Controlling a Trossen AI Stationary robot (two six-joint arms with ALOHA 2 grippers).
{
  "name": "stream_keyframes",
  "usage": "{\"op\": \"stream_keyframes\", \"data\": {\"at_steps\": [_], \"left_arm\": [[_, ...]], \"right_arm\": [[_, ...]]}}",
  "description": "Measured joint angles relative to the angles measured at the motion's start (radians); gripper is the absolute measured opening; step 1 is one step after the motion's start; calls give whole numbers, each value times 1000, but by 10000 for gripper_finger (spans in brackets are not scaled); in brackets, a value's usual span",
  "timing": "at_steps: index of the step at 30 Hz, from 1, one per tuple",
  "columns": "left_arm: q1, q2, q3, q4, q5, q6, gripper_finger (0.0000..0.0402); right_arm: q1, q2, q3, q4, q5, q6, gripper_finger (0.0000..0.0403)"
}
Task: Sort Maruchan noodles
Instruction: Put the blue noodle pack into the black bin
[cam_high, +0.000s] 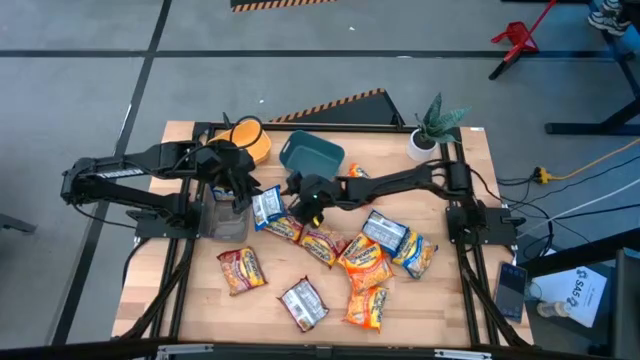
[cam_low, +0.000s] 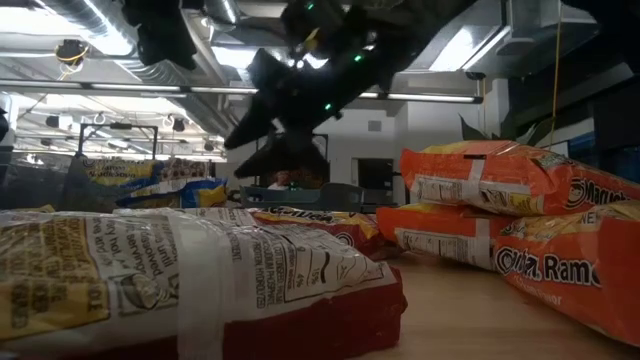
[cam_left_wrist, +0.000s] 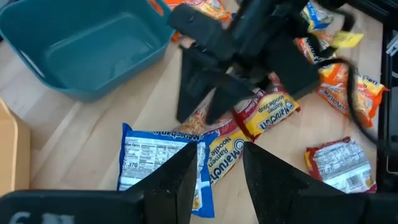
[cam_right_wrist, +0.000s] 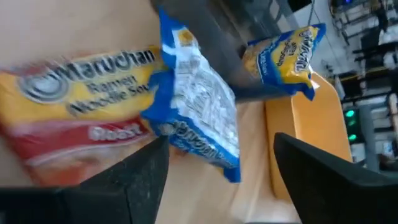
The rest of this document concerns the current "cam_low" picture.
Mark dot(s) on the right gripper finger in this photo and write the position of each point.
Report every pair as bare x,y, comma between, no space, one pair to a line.
290,160
270,95

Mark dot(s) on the red Maruchan ramen packet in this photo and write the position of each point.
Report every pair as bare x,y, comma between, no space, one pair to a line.
200,280
350,230

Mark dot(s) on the orange Maruchan ramen packet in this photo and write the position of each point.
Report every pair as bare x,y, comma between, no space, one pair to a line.
440,230
500,175
590,280

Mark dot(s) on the person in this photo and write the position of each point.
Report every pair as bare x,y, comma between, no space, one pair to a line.
281,181

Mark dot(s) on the red patterned box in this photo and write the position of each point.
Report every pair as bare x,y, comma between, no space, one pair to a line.
310,179
190,170

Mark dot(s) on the teal plastic bin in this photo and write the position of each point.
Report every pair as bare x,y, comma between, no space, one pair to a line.
325,197

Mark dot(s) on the long ceiling light bar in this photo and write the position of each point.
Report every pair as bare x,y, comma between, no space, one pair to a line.
125,87

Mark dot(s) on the potted plant white pot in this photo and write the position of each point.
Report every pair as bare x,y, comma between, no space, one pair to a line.
472,132

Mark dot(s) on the dark grey translucent bin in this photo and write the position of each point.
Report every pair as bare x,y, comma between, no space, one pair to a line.
30,185

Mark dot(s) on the grey wall vent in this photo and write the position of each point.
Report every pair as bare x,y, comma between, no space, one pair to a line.
375,125

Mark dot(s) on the black security camera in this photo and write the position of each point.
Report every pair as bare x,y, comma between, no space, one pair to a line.
475,75

